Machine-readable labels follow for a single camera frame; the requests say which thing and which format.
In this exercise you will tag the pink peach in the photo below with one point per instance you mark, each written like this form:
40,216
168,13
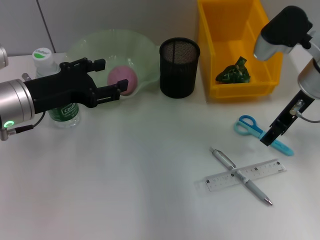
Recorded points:
125,73

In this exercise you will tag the black mesh pen holder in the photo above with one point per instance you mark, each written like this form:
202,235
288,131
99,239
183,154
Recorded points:
178,75

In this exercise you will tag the green plastic wrapper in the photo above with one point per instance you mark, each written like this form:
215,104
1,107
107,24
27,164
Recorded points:
232,75

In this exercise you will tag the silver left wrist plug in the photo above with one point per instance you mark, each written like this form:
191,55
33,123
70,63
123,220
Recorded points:
27,77

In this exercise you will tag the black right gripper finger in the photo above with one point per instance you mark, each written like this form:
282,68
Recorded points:
271,136

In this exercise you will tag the clear green-label water bottle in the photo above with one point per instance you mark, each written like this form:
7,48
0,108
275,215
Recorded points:
41,56

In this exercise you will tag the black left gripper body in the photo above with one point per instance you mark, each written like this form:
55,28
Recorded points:
62,87

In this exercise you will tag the blue scissors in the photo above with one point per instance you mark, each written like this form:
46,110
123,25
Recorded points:
246,125

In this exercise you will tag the transparent plastic ruler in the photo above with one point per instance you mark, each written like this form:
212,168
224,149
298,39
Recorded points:
262,170

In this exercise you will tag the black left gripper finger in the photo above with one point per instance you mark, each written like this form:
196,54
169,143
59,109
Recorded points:
110,92
97,64

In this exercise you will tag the yellow plastic bin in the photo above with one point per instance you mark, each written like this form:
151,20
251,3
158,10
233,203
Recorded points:
225,37

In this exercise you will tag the green glass fruit plate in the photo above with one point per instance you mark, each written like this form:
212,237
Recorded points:
130,47

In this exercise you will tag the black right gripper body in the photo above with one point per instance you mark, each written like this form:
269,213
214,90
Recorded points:
292,112

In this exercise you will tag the silver grey pen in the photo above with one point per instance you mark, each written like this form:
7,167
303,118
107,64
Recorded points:
225,160

